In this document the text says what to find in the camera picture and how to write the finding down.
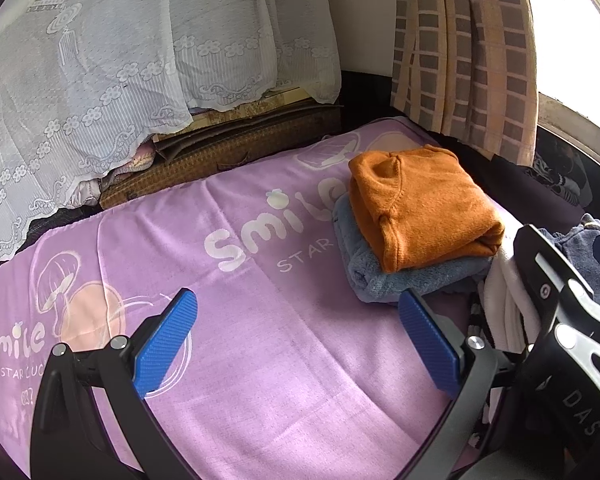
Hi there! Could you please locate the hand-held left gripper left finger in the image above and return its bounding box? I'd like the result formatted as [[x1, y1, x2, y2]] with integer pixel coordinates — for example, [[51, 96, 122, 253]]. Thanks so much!
[[30, 287, 200, 480]]

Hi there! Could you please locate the folded pale quilt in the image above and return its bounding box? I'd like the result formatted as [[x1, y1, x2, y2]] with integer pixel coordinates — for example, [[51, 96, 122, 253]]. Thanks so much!
[[75, 147, 156, 206]]

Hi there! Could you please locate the black white striped cloth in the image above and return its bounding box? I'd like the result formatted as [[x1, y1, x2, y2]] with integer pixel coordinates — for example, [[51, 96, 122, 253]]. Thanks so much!
[[522, 152, 583, 206]]

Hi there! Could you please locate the flattened cardboard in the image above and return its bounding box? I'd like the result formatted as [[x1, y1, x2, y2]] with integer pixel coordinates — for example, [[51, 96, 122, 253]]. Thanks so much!
[[152, 87, 346, 161]]

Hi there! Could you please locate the orange knit cardigan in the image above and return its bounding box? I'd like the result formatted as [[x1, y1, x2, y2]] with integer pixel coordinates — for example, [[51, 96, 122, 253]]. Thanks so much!
[[348, 144, 506, 274]]

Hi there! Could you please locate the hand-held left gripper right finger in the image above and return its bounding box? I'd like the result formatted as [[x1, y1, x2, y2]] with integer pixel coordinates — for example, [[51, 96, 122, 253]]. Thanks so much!
[[397, 289, 513, 480]]

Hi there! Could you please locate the light blue folded garment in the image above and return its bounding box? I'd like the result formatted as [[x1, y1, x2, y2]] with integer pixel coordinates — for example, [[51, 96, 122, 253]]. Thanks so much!
[[332, 194, 496, 305]]

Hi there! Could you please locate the white garment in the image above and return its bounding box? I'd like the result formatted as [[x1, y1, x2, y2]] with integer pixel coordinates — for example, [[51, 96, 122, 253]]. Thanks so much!
[[477, 247, 543, 356]]

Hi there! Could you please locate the brown checked curtain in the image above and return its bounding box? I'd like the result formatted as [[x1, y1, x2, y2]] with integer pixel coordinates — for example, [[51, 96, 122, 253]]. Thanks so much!
[[390, 0, 538, 167]]

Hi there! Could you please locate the dark cloth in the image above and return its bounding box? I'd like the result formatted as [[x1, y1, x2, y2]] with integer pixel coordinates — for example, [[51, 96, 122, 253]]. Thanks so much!
[[472, 152, 588, 233]]

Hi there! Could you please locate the blue denim cloth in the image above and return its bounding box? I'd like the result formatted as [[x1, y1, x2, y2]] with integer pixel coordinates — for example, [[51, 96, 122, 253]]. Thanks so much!
[[550, 213, 600, 321]]

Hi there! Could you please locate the white lace cover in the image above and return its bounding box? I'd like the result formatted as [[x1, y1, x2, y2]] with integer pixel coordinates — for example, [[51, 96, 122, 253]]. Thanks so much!
[[0, 0, 342, 278]]

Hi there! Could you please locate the purple printed blanket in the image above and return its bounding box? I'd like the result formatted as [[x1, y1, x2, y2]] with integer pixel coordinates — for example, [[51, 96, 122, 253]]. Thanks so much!
[[0, 116, 526, 466]]

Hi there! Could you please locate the brown woven mat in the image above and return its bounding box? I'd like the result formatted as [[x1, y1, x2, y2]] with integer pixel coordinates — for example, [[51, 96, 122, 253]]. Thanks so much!
[[100, 102, 346, 211]]

